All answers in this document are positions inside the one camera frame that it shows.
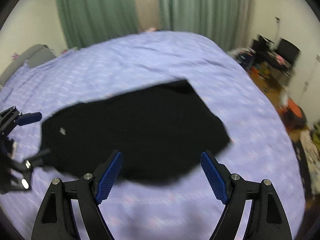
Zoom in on cluttered black desk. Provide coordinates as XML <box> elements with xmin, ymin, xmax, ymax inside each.
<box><xmin>249</xmin><ymin>35</ymin><xmax>293</xmax><ymax>70</ymax></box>

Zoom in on grey pillow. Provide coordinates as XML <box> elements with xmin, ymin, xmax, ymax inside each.
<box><xmin>0</xmin><ymin>44</ymin><xmax>57</xmax><ymax>85</ymax></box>

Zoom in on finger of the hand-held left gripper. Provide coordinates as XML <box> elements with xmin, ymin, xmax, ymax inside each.
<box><xmin>0</xmin><ymin>148</ymin><xmax>51</xmax><ymax>195</ymax></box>
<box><xmin>0</xmin><ymin>106</ymin><xmax>42</xmax><ymax>137</ymax></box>

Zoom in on green curtain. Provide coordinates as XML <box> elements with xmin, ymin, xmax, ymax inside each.
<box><xmin>54</xmin><ymin>0</ymin><xmax>138</xmax><ymax>49</ymax></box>
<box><xmin>158</xmin><ymin>0</ymin><xmax>253</xmax><ymax>52</ymax></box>

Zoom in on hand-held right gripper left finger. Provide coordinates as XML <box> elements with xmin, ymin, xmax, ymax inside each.
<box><xmin>31</xmin><ymin>150</ymin><xmax>123</xmax><ymax>240</ymax></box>

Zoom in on black pants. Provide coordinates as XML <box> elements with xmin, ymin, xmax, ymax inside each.
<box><xmin>40</xmin><ymin>79</ymin><xmax>232</xmax><ymax>182</ymax></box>

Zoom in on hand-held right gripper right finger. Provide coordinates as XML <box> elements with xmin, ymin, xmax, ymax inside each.
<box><xmin>201</xmin><ymin>150</ymin><xmax>292</xmax><ymax>240</ymax></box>

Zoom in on black chair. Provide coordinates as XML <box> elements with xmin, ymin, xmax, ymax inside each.
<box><xmin>274</xmin><ymin>38</ymin><xmax>300</xmax><ymax>77</ymax></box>

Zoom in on lavender bed blanket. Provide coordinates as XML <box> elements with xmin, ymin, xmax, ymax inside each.
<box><xmin>0</xmin><ymin>31</ymin><xmax>307</xmax><ymax>240</ymax></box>

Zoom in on orange bag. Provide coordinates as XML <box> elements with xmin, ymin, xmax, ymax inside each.
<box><xmin>282</xmin><ymin>99</ymin><xmax>307</xmax><ymax>130</ymax></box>

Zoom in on pile of clothes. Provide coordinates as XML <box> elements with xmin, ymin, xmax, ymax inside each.
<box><xmin>299</xmin><ymin>121</ymin><xmax>320</xmax><ymax>178</ymax></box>

